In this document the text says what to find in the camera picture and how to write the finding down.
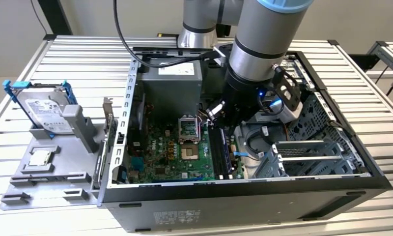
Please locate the metal disk bay with rails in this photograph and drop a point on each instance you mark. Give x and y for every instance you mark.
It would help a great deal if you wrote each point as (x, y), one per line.
(302, 145)

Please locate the hard disk in blue carrier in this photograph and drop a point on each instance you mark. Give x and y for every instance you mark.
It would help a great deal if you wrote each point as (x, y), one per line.
(45, 108)

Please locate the black RAM slot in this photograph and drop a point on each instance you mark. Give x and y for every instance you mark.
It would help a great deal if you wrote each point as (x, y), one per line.
(217, 157)
(231, 176)

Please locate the black case fan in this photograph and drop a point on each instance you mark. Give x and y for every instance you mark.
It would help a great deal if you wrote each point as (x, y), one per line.
(137, 137)

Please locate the grey power supply unit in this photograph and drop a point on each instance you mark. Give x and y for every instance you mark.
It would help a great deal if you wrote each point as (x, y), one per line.
(170, 93)

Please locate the blue board connector block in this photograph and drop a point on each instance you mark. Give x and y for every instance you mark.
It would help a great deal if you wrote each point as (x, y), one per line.
(137, 163)

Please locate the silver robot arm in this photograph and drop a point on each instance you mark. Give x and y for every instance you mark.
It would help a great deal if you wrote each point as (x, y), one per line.
(266, 37)

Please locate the yellow black bar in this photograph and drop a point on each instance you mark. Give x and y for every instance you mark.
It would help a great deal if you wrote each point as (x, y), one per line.
(167, 35)

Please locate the black grey PC case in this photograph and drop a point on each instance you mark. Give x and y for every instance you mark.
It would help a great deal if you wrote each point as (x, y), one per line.
(249, 216)

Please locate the CPU socket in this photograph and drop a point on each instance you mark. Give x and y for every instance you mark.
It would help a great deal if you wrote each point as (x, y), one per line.
(190, 152)

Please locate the silver CPU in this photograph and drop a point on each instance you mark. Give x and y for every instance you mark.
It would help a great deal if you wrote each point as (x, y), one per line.
(41, 157)

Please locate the RAM stick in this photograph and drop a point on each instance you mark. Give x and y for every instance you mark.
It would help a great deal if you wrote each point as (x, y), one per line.
(50, 178)
(227, 152)

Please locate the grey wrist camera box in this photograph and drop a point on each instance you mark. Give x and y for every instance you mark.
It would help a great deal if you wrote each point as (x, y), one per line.
(290, 114)

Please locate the blue expansion slot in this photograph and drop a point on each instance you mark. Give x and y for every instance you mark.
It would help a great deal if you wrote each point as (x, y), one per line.
(177, 180)

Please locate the green motherboard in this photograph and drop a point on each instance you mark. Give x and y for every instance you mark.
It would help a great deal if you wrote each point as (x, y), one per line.
(190, 169)

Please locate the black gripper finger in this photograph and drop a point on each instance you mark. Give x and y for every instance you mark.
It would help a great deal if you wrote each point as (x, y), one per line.
(222, 120)
(238, 121)

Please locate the black table bracket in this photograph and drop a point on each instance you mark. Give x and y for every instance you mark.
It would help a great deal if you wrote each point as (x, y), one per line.
(365, 61)

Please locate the graphics card with metal bracket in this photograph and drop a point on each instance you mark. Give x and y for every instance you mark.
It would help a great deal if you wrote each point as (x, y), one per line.
(110, 123)

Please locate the black frame post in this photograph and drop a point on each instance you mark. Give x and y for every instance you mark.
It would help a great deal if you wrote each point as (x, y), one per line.
(58, 19)

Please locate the grey metal disk bay cage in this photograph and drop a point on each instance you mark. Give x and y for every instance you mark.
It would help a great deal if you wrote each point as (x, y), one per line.
(266, 118)

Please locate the grey parts rack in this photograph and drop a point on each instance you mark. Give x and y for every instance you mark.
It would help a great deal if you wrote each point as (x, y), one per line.
(69, 167)

